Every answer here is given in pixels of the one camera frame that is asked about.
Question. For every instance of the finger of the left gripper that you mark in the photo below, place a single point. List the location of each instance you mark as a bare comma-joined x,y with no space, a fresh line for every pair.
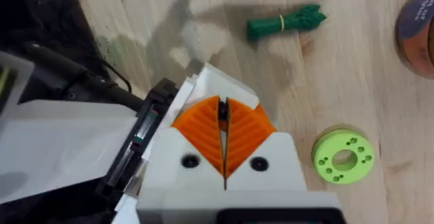
223,83

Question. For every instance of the green toy vegetable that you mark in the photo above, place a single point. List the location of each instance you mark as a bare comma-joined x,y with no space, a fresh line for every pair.
281,23

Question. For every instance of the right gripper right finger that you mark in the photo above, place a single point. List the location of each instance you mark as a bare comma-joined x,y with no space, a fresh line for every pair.
271,163

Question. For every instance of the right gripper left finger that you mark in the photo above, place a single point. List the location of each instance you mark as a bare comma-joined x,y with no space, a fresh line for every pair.
169,156

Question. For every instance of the green disc with holes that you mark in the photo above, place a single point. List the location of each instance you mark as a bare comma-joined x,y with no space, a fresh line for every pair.
325,156

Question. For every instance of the brown round tub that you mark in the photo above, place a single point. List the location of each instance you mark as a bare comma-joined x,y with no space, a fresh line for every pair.
417,37

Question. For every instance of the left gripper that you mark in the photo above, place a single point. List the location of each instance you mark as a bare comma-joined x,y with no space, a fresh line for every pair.
68,142

